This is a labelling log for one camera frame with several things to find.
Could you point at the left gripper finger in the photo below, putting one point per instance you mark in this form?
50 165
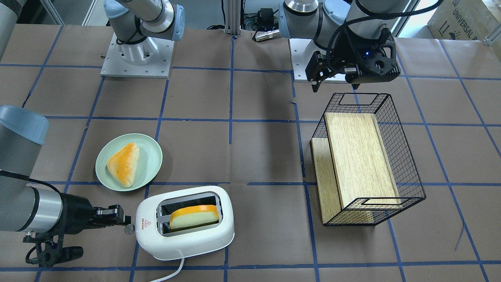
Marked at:
314 67
321 72

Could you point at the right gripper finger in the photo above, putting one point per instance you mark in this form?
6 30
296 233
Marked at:
113 211
105 222

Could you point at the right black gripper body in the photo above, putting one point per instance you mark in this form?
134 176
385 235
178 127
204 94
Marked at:
77 210

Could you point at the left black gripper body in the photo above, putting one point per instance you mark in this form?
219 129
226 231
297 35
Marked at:
346 49

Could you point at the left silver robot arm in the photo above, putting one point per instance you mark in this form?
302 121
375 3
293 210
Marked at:
323 21

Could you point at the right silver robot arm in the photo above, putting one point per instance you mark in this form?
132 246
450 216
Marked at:
136 23

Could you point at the grey toaster lever knob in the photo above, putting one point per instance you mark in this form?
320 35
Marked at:
129 229

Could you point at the white two-slot toaster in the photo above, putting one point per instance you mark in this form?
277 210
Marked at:
155 236

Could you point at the yellow bread slice in toaster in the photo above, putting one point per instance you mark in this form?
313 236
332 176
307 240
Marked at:
194 216

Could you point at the orange triangular bread bun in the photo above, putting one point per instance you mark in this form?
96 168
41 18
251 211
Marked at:
123 164

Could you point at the light green plate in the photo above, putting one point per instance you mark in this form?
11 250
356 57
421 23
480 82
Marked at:
150 161

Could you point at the cardboard box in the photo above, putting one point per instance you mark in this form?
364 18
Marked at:
465 19

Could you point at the upper wooden shelf board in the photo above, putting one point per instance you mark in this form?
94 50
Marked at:
363 173

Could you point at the wooden shelf board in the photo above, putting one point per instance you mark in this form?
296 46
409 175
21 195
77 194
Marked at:
363 173
334 211

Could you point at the lower wooden shelf board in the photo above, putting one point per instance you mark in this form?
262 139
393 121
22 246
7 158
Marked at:
334 211

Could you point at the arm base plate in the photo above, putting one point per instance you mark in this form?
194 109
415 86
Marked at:
148 59
301 51

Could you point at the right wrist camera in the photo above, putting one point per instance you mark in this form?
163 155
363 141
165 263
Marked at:
48 250

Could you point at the aluminium frame post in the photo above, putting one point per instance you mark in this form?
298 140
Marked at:
232 10

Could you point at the black wire basket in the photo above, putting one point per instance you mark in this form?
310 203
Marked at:
400 158

